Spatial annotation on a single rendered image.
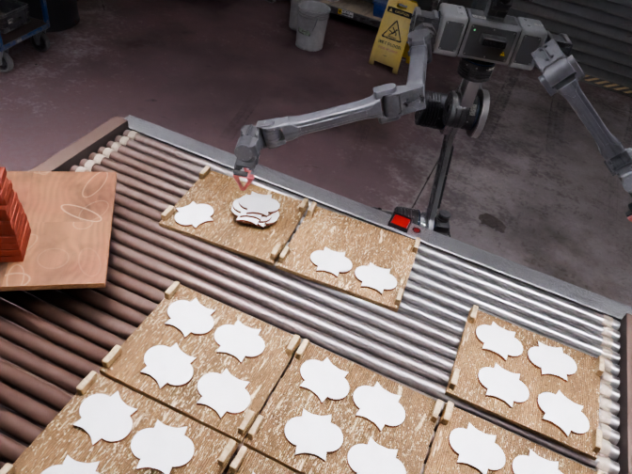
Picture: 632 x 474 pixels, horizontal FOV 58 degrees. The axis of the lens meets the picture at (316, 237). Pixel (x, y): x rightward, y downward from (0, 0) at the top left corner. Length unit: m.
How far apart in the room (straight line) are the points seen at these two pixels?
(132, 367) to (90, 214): 0.51
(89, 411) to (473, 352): 1.05
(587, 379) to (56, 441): 1.43
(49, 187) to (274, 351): 0.88
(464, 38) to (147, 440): 1.72
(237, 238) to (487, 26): 1.19
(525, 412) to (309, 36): 4.36
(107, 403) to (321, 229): 0.91
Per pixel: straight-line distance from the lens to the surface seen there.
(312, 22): 5.44
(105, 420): 1.48
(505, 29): 2.31
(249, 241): 1.88
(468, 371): 1.71
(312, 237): 1.93
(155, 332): 1.63
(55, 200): 1.90
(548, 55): 1.92
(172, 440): 1.44
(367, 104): 1.77
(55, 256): 1.71
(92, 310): 1.72
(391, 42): 5.41
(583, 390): 1.84
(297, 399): 1.52
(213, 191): 2.08
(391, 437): 1.52
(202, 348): 1.59
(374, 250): 1.94
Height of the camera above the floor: 2.21
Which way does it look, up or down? 41 degrees down
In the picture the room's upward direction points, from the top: 11 degrees clockwise
